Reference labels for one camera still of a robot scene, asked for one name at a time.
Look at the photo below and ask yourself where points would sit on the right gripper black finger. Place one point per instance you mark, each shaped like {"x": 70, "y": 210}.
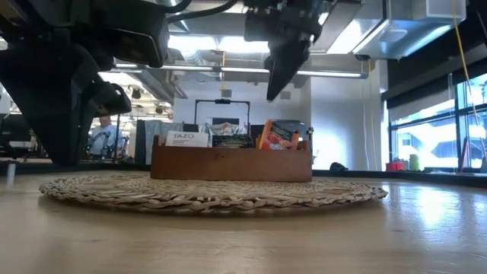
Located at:
{"x": 275, "y": 64}
{"x": 295, "y": 61}

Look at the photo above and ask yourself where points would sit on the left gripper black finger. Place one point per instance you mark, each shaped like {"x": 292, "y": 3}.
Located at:
{"x": 49, "y": 106}
{"x": 88, "y": 129}

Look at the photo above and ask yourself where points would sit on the white orange Tazo tea packet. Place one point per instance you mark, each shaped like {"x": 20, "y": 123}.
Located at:
{"x": 187, "y": 139}

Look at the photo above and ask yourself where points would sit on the wooden tea organiser box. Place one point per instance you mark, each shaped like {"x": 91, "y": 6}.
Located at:
{"x": 228, "y": 165}

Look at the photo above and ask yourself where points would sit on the person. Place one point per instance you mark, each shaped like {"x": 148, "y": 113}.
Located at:
{"x": 104, "y": 137}

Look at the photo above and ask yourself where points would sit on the long ceiling light strip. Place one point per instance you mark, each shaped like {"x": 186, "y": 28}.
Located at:
{"x": 236, "y": 70}

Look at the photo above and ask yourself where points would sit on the grey partition panel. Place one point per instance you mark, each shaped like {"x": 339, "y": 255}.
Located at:
{"x": 156, "y": 133}

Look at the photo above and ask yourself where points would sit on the crumpled cloth pile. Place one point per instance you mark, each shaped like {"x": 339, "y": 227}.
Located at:
{"x": 228, "y": 128}

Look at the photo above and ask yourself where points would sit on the black dome shaped object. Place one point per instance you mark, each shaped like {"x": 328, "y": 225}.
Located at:
{"x": 337, "y": 166}

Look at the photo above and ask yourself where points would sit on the round woven straw placemat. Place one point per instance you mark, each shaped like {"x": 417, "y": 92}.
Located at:
{"x": 213, "y": 194}

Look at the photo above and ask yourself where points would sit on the small red container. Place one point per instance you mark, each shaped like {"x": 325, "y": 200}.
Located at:
{"x": 394, "y": 166}

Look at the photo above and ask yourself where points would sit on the black framed window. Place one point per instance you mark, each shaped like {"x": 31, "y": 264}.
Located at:
{"x": 430, "y": 141}

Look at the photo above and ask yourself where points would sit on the small green container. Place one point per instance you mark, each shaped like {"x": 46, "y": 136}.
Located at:
{"x": 414, "y": 163}

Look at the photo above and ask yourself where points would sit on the grey wall vent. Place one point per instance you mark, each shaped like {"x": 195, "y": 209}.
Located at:
{"x": 226, "y": 93}
{"x": 287, "y": 95}

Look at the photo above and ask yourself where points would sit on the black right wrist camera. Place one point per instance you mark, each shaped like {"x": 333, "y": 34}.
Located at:
{"x": 258, "y": 26}

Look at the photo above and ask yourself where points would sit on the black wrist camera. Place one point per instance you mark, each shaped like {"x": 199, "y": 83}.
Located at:
{"x": 141, "y": 38}
{"x": 258, "y": 26}

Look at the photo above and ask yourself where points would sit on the black camera rig frame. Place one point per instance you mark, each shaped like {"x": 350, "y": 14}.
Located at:
{"x": 222, "y": 101}

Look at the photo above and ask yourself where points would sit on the grey metal post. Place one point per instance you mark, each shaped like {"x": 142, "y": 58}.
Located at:
{"x": 10, "y": 173}

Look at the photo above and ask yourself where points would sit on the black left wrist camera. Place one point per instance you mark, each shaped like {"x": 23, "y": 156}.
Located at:
{"x": 141, "y": 38}

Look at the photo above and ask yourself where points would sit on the rectangular silver ceiling duct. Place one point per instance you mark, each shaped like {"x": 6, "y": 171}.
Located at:
{"x": 403, "y": 38}

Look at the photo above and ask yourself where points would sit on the black aluminium table frame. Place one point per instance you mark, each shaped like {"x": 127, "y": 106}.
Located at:
{"x": 418, "y": 178}

